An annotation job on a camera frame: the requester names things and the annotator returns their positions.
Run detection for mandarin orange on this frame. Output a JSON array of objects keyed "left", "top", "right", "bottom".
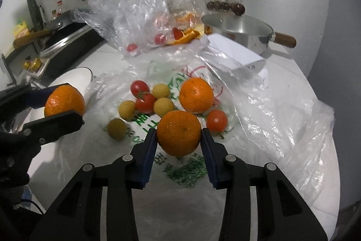
[
  {"left": 44, "top": 84, "right": 86, "bottom": 117},
  {"left": 179, "top": 77, "right": 214, "bottom": 114},
  {"left": 157, "top": 110, "right": 201, "bottom": 158}
]

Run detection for yellow longan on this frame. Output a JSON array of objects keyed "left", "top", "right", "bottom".
[
  {"left": 118, "top": 100, "right": 137, "bottom": 121},
  {"left": 152, "top": 83, "right": 170, "bottom": 99},
  {"left": 107, "top": 118, "right": 127, "bottom": 141},
  {"left": 153, "top": 97, "right": 174, "bottom": 117}
]

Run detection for cherry tomato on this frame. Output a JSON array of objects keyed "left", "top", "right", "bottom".
[
  {"left": 135, "top": 92, "right": 157, "bottom": 114},
  {"left": 206, "top": 110, "right": 228, "bottom": 133},
  {"left": 130, "top": 80, "right": 149, "bottom": 97}
]

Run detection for white round plate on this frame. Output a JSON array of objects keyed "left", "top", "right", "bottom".
[{"left": 24, "top": 67, "right": 93, "bottom": 123}]

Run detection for yellow detergent bottle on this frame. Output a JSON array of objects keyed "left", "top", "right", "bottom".
[{"left": 13, "top": 19, "right": 30, "bottom": 39}]

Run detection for silver induction cooker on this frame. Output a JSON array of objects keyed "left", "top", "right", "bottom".
[{"left": 21, "top": 23, "right": 104, "bottom": 80}]

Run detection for red label bottle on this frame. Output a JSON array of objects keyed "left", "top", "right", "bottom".
[{"left": 57, "top": 0, "right": 63, "bottom": 16}]

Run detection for printed flat plastic bag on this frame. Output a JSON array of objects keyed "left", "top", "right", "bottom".
[{"left": 53, "top": 43, "right": 337, "bottom": 241}]

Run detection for clear crumpled plastic bag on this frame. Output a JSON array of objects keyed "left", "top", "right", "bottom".
[{"left": 72, "top": 0, "right": 200, "bottom": 57}]

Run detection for white paper receipt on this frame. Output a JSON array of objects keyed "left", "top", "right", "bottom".
[{"left": 200, "top": 34, "right": 269, "bottom": 89}]

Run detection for orange peel pieces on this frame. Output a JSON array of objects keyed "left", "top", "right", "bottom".
[{"left": 166, "top": 10, "right": 204, "bottom": 45}]

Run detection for small steel saucepan with lid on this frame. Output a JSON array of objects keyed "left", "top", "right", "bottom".
[{"left": 201, "top": 12, "right": 297, "bottom": 54}]

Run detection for clear box of chestnuts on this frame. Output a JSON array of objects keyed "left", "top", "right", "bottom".
[{"left": 204, "top": 0, "right": 245, "bottom": 16}]

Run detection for black wok wooden handle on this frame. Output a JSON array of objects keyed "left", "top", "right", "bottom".
[{"left": 12, "top": 10, "right": 85, "bottom": 50}]

